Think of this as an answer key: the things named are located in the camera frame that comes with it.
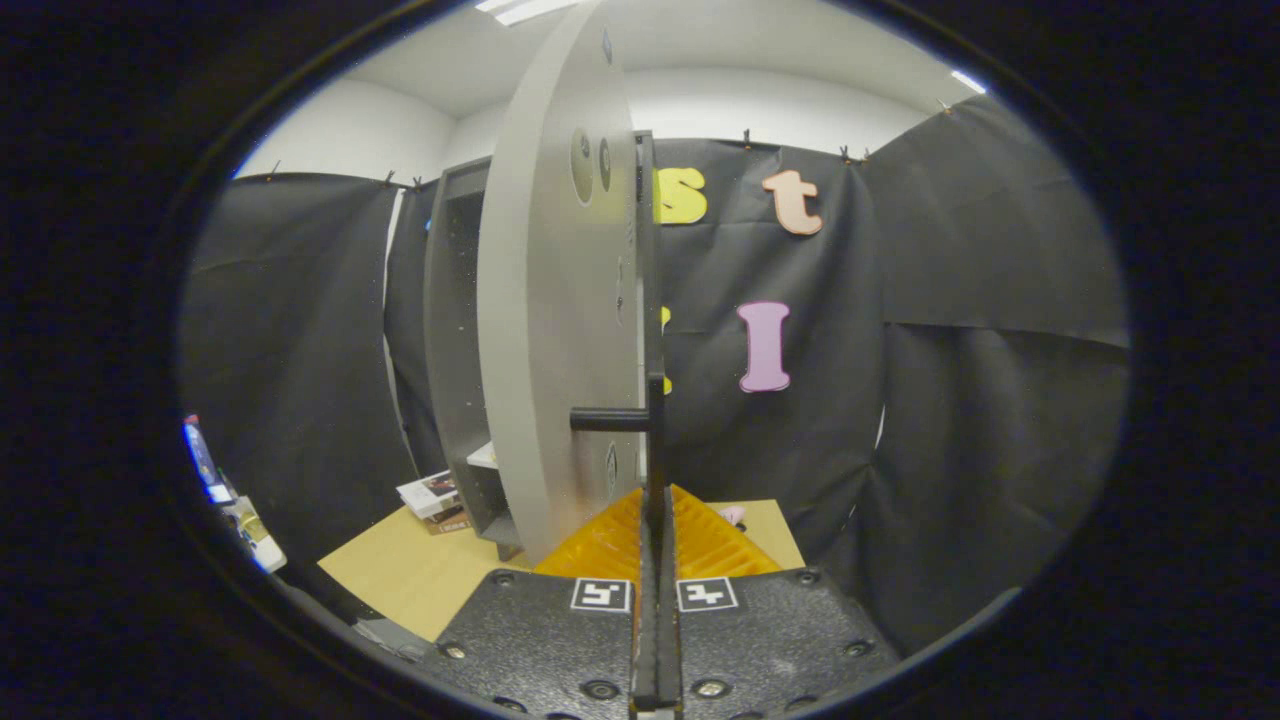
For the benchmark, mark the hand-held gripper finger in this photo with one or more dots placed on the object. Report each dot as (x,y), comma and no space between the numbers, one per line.
(670,650)
(646,650)

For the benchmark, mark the dark grey shoe cabinet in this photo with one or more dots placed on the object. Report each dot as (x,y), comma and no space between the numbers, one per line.
(450,400)

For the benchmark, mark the light grey shoe cabinet door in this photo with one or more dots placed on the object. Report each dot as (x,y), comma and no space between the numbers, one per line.
(550,300)

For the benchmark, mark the pink green plush toy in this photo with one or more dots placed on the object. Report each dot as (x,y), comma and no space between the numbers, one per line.
(733,515)

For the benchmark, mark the brown book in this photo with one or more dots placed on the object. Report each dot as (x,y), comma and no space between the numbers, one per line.
(452,522)

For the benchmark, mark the white book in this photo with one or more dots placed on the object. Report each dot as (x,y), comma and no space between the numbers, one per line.
(430,492)

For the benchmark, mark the black backdrop cloth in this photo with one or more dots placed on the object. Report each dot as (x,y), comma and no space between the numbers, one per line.
(950,400)

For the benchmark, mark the white blue box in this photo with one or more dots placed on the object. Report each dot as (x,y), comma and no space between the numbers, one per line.
(255,530)

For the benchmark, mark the ceiling light panel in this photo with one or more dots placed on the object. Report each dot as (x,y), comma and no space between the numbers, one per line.
(525,9)
(967,81)

